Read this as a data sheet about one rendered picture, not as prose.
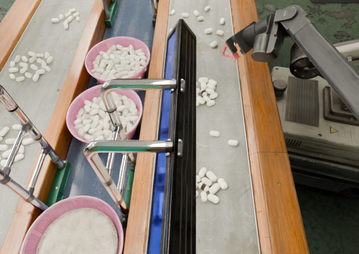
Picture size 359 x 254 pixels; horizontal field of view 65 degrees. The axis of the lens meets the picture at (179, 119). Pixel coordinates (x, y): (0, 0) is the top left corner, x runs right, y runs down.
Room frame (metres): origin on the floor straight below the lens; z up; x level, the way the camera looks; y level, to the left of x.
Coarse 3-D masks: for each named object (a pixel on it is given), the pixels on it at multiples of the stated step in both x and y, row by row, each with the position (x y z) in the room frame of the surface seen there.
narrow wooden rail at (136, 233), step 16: (160, 0) 1.30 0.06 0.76; (160, 16) 1.17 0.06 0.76; (160, 32) 1.05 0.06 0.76; (160, 48) 0.94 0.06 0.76; (160, 64) 0.84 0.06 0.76; (160, 96) 0.69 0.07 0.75; (144, 112) 0.60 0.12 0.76; (144, 128) 0.54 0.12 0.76; (144, 160) 0.41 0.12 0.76; (144, 176) 0.36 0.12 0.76; (144, 192) 0.31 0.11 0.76; (144, 208) 0.26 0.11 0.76; (128, 224) 0.22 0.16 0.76; (144, 224) 0.22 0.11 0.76; (128, 240) 0.18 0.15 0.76; (144, 240) 0.18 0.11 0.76
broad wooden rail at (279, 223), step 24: (240, 0) 1.26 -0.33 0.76; (240, 24) 1.07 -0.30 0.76; (240, 72) 0.79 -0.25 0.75; (264, 72) 0.76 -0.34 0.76; (264, 96) 0.64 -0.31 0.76; (264, 120) 0.54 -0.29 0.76; (264, 144) 0.44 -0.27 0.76; (264, 168) 0.36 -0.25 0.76; (288, 168) 0.36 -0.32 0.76; (264, 192) 0.29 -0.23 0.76; (288, 192) 0.28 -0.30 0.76; (264, 216) 0.22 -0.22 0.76; (288, 216) 0.22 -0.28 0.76; (264, 240) 0.16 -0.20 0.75; (288, 240) 0.16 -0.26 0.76
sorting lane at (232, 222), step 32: (192, 0) 1.33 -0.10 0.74; (224, 0) 1.31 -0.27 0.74; (224, 32) 1.05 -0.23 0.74; (224, 64) 0.85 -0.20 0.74; (224, 96) 0.67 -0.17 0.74; (224, 128) 0.53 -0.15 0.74; (224, 160) 0.41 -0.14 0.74; (224, 192) 0.30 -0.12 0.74; (224, 224) 0.21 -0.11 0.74; (256, 224) 0.21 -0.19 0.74
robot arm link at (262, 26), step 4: (268, 16) 0.67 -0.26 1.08; (272, 16) 0.67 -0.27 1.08; (260, 20) 0.68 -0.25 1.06; (264, 20) 0.66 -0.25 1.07; (268, 20) 0.66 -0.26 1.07; (272, 20) 0.66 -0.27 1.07; (256, 24) 0.68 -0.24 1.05; (260, 24) 0.66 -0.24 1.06; (264, 24) 0.65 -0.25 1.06; (268, 24) 0.64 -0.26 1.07; (272, 24) 0.65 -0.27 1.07; (256, 28) 0.67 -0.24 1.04; (260, 28) 0.65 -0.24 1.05; (264, 28) 0.64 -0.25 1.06; (268, 28) 0.63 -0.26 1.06; (272, 28) 0.63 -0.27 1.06; (256, 32) 0.66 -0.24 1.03; (260, 32) 0.65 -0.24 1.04; (264, 32) 0.63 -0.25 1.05; (268, 32) 0.62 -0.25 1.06; (272, 32) 0.62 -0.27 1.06
